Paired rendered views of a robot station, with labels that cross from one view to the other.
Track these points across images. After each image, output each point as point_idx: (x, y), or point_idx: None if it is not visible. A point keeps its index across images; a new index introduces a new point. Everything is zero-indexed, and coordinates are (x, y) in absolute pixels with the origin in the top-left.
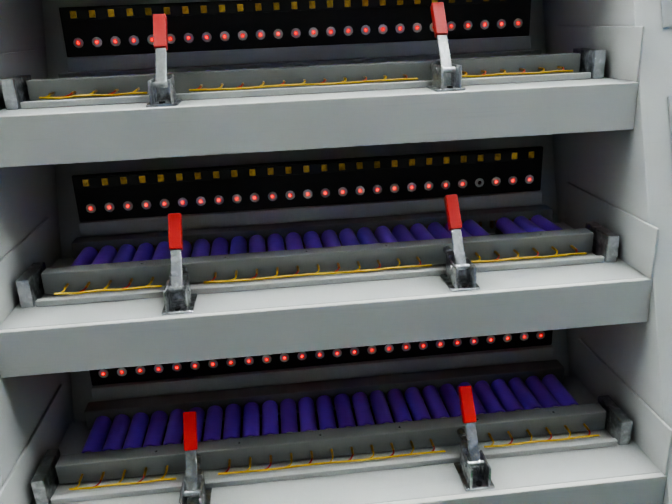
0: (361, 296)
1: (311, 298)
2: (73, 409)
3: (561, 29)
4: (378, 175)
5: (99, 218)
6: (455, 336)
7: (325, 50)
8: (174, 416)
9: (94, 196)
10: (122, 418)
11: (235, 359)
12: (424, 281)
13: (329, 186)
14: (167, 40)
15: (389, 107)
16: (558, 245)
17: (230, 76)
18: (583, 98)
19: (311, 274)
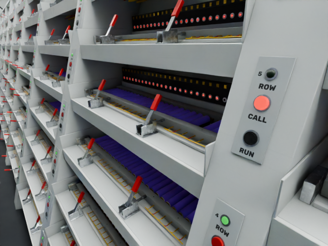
0: (119, 122)
1: (112, 117)
2: None
3: None
4: (186, 85)
5: (125, 81)
6: (134, 153)
7: (188, 29)
8: (114, 142)
9: (125, 74)
10: (109, 137)
11: None
12: None
13: (172, 85)
14: (114, 23)
15: (139, 49)
16: (206, 139)
17: (132, 36)
18: (209, 52)
19: (125, 111)
